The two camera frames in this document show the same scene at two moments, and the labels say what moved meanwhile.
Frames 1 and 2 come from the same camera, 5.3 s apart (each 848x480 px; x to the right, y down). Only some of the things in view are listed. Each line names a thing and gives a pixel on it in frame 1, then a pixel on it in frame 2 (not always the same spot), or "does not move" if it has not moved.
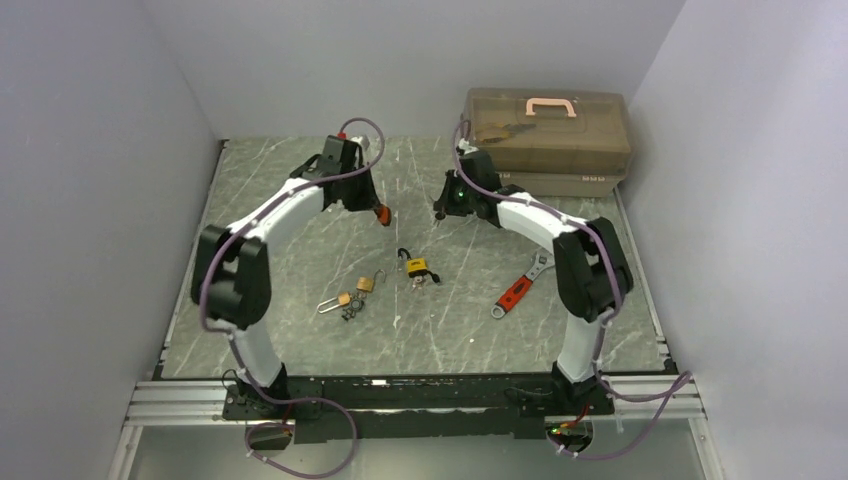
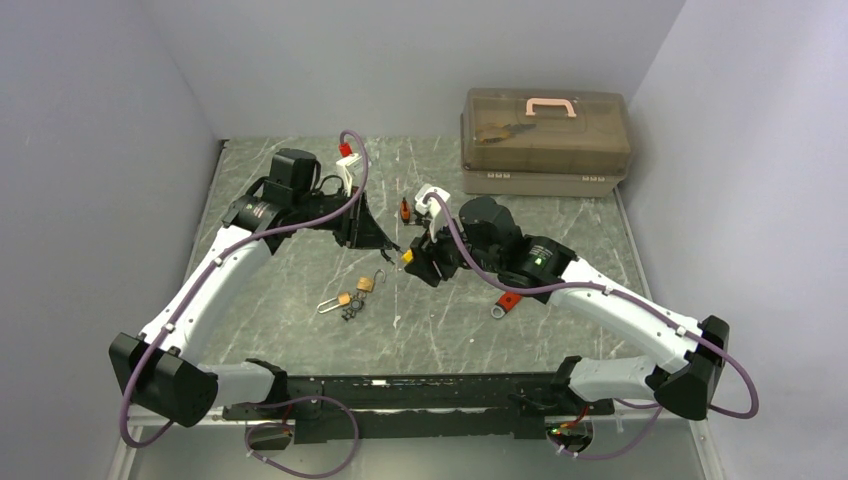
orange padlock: x=384 y=214 -> x=405 y=211
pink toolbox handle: x=549 y=101 does not move
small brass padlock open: x=367 y=283 does not move
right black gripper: x=445 y=206 -> x=424 y=253
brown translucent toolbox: x=552 y=142 does not move
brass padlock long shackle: x=344 y=299 does not move
